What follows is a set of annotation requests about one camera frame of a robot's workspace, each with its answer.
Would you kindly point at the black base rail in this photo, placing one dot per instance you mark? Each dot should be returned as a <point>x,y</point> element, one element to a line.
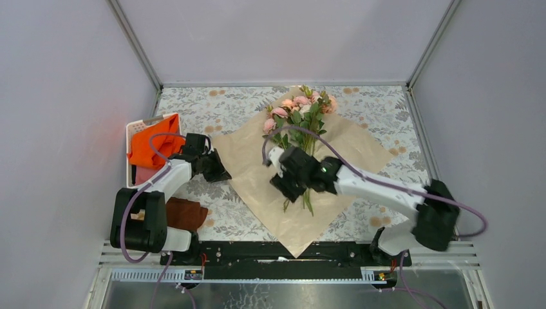
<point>271,260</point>

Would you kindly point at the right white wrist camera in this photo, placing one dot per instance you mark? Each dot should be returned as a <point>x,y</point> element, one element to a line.
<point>273,159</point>

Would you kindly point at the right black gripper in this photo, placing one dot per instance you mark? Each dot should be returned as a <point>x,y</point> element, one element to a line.
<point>282,185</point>

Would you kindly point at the white plastic basket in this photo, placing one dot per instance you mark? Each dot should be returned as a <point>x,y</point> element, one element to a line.
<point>145,149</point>

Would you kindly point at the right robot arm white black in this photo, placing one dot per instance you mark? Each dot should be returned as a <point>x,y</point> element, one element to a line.
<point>430,212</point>

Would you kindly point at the pink fake flower bouquet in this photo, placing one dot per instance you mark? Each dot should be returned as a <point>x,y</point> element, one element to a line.
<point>299,121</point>

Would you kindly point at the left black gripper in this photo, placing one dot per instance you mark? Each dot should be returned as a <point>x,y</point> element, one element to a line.
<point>220,173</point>

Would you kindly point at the floral patterned table mat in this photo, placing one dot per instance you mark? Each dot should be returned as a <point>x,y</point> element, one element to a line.
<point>382,111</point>

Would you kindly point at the beige kraft wrapping paper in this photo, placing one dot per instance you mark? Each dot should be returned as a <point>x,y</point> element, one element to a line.
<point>296,228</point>

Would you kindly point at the brown cloth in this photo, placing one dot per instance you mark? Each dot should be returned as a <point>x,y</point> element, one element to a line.
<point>185,214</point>

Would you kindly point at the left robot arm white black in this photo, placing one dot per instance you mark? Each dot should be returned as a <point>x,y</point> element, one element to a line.
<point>140,213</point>

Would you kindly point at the orange cloth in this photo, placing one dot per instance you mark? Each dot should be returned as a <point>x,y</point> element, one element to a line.
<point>155,143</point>

